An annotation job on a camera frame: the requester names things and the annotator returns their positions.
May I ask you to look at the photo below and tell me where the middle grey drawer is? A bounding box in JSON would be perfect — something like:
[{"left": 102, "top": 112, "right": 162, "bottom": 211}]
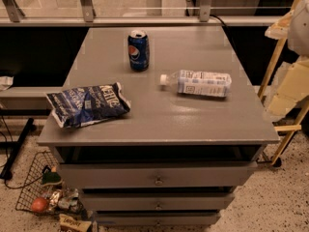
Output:
[{"left": 80, "top": 192, "right": 235, "bottom": 212}]

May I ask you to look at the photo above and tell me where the blue chip bag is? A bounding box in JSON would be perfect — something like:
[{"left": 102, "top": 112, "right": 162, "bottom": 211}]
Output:
[{"left": 46, "top": 82, "right": 130, "bottom": 128}]

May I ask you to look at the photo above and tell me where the grey drawer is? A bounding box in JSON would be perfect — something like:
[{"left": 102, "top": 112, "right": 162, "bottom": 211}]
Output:
[
  {"left": 95, "top": 212, "right": 220, "bottom": 226},
  {"left": 80, "top": 192, "right": 235, "bottom": 212},
  {"left": 57, "top": 161, "right": 257, "bottom": 189}
]

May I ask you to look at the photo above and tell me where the red apple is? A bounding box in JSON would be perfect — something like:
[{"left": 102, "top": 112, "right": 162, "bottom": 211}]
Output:
[{"left": 31, "top": 197, "right": 48, "bottom": 213}]

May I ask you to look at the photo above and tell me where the black metal stand leg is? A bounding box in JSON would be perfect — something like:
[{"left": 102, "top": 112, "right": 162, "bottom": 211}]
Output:
[{"left": 0, "top": 118, "right": 35, "bottom": 180}]

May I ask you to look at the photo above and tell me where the grey drawer cabinet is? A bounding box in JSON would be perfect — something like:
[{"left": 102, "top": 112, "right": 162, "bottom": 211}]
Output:
[{"left": 39, "top": 26, "right": 278, "bottom": 216}]

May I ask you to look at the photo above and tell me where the green sponge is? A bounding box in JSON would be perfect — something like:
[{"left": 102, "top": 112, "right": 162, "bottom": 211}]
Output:
[{"left": 42, "top": 172, "right": 62, "bottom": 187}]

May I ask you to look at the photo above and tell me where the blue labelled plastic bottle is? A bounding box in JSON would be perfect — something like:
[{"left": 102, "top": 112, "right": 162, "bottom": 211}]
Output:
[{"left": 159, "top": 70, "right": 232, "bottom": 98}]

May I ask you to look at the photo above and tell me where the yellow snack bag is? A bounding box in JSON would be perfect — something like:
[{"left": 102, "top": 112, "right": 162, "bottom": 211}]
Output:
[{"left": 59, "top": 214, "right": 92, "bottom": 232}]

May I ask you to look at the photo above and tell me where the top grey drawer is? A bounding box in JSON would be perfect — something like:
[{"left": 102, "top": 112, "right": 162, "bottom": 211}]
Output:
[{"left": 57, "top": 161, "right": 257, "bottom": 189}]

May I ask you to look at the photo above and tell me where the blue Pepsi soda can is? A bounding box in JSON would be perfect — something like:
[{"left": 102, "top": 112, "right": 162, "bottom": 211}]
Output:
[{"left": 127, "top": 30, "right": 150, "bottom": 72}]

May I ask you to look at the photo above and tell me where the crumpled silver wrapper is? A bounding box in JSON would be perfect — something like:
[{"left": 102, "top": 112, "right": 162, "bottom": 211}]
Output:
[{"left": 49, "top": 188, "right": 79, "bottom": 212}]

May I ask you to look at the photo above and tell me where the bottom grey drawer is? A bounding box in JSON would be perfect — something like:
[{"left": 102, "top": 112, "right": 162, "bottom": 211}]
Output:
[{"left": 95, "top": 212, "right": 220, "bottom": 226}]

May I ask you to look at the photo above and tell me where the black wire basket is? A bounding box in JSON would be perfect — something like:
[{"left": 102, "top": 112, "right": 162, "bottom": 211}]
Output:
[{"left": 15, "top": 152, "right": 84, "bottom": 216}]

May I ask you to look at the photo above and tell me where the yellow wooden ladder frame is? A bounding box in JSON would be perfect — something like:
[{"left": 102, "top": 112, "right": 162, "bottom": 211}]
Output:
[{"left": 258, "top": 0, "right": 309, "bottom": 167}]

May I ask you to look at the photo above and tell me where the black cable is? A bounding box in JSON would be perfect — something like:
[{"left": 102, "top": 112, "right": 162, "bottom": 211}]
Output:
[{"left": 211, "top": 14, "right": 239, "bottom": 55}]

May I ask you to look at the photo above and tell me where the grey metal railing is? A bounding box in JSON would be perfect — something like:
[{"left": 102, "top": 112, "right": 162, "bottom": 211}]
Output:
[{"left": 0, "top": 0, "right": 283, "bottom": 27}]

